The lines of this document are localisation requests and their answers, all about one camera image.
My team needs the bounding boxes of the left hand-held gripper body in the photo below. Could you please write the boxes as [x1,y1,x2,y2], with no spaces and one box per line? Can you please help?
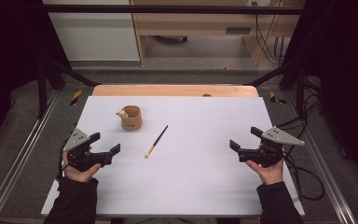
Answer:
[62,128,113,173]

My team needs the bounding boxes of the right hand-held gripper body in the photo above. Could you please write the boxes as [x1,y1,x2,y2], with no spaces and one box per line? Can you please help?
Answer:
[238,125,306,168]

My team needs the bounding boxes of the brown cup with animal figure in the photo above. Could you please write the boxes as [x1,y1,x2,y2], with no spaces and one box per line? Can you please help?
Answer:
[116,105,143,132]

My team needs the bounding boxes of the dark-handled brush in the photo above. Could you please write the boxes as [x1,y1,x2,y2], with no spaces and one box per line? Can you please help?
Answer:
[145,124,169,159]

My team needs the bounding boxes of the person's left hand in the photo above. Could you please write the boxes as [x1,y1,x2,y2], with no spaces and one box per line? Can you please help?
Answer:
[62,150,103,184]

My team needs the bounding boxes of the person's right hand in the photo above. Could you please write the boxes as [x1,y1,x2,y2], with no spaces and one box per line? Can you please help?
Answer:
[245,148,285,186]

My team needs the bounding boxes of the black metal stand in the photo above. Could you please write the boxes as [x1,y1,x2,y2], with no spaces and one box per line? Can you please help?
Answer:
[245,60,307,118]
[36,60,102,119]

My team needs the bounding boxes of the white table board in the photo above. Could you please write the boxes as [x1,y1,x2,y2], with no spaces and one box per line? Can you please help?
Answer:
[40,95,306,217]

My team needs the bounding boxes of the wooden table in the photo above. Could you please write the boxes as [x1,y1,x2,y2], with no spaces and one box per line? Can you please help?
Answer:
[91,84,260,98]

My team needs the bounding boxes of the white cabinet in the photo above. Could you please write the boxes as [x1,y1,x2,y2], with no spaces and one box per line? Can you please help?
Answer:
[42,0,141,63]

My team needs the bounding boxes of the black curtain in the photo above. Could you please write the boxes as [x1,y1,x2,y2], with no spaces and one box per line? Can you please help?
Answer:
[283,0,358,183]
[0,0,73,155]

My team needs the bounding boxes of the light wooden desk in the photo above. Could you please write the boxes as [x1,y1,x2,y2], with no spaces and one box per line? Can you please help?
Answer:
[130,0,306,67]

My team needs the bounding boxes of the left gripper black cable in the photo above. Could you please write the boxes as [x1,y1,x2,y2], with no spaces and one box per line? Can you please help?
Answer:
[56,138,71,182]

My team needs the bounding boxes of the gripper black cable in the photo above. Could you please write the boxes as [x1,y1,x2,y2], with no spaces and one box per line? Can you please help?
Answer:
[56,138,71,182]
[280,148,326,202]

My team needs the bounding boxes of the black floor cables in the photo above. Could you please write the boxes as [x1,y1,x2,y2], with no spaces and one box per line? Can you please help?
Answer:
[274,76,323,157]

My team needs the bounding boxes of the yellow-handled tool right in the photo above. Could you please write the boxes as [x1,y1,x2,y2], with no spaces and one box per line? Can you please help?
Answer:
[268,91,287,105]

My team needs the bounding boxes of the yellow-handled tool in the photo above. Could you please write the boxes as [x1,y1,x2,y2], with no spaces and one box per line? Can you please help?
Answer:
[268,91,287,105]
[69,89,83,106]

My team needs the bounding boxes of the yellow-handled tool left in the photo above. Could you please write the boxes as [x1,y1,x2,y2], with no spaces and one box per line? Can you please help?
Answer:
[69,89,83,106]

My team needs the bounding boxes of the aluminium rail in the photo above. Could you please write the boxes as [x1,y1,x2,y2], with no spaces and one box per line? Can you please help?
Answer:
[0,90,62,224]
[283,92,358,224]

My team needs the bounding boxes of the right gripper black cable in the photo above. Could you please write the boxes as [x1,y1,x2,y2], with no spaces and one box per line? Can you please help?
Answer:
[280,148,326,202]

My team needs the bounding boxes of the hanging black cables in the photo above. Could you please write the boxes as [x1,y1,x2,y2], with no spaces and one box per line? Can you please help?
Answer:
[251,1,286,66]

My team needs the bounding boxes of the yellow cable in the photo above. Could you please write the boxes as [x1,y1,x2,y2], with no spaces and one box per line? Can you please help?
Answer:
[255,0,285,67]

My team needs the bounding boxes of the black horizontal frame bar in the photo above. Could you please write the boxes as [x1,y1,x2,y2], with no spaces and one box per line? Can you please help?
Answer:
[43,4,304,16]

